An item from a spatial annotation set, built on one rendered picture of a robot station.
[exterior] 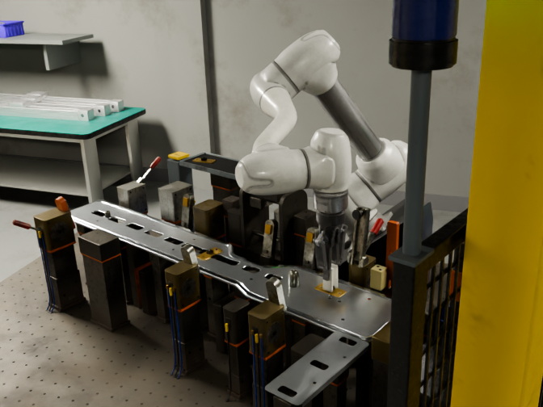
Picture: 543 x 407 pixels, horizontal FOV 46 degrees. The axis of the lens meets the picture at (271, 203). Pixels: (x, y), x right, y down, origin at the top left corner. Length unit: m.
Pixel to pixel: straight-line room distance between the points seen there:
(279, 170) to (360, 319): 0.45
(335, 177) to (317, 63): 0.57
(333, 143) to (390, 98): 3.32
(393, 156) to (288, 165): 0.92
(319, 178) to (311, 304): 0.38
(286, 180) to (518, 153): 0.82
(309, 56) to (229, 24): 3.13
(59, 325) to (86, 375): 0.34
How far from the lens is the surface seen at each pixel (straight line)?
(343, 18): 4.86
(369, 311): 1.74
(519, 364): 0.93
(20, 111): 5.58
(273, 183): 1.54
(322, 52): 2.07
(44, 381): 2.13
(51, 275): 2.45
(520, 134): 0.81
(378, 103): 4.90
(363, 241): 1.83
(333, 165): 1.57
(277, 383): 1.48
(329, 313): 1.72
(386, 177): 2.42
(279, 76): 2.05
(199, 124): 5.34
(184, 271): 1.87
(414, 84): 0.72
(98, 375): 2.10
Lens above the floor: 1.90
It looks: 22 degrees down
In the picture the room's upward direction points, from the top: 2 degrees counter-clockwise
